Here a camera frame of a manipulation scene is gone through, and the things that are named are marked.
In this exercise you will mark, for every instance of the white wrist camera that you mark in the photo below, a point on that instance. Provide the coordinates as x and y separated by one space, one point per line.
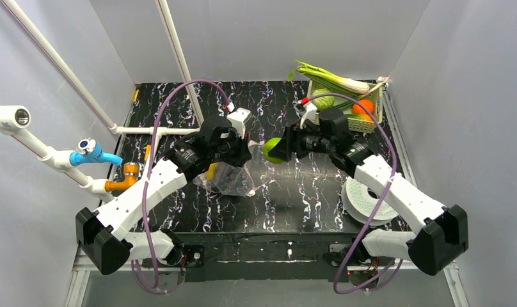
307 112
238 119

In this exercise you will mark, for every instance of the green cabbage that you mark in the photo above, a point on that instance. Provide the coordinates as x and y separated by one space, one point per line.
324 102

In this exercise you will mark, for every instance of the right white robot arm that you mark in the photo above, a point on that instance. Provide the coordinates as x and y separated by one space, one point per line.
438 234

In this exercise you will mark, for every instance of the green white leek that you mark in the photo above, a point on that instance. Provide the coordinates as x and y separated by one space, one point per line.
328 79

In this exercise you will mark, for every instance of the yellow bell pepper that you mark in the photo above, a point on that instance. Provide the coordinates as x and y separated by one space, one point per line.
210 173

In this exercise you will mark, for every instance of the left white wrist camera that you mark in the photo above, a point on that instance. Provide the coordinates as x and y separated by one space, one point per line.
238 119

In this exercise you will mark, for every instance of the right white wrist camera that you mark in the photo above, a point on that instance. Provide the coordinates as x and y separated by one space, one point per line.
307 112

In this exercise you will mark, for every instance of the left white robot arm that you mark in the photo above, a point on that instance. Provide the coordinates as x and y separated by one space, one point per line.
105 234

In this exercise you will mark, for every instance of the white tape roll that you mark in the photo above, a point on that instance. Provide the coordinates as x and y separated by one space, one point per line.
359 201

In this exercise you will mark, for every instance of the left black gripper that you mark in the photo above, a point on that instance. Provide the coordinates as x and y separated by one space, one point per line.
240 150

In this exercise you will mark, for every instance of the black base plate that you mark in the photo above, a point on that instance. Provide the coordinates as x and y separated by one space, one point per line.
258 256

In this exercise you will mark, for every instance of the white pvc pipe frame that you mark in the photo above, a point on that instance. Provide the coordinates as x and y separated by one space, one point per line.
44 106

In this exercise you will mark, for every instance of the blue pipe fitting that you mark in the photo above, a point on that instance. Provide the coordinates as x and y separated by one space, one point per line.
90 151

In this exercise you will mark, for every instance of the orange fruit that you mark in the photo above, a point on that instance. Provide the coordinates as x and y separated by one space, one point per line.
363 106

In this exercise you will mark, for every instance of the clear zip top bag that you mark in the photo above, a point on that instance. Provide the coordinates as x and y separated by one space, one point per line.
259 172

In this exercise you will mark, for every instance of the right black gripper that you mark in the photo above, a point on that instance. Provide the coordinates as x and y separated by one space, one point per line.
294 144

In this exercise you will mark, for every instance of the orange green mango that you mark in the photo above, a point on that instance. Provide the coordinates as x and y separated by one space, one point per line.
359 116

